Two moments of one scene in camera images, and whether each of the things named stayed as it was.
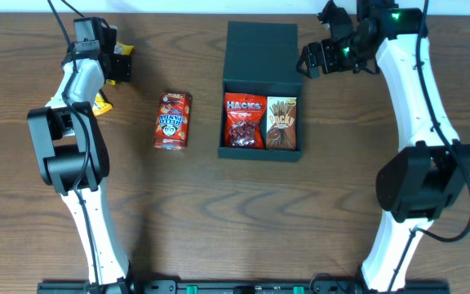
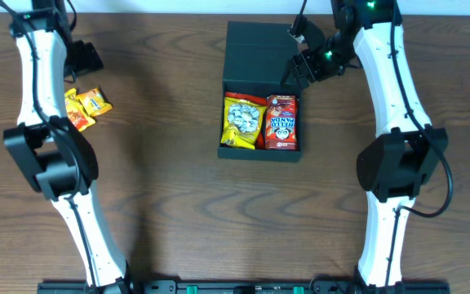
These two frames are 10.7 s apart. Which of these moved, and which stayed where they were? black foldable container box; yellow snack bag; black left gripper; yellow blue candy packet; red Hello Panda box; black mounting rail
Moved: red Hello Panda box; black left gripper; yellow snack bag
Stayed: yellow blue candy packet; black mounting rail; black foldable container box
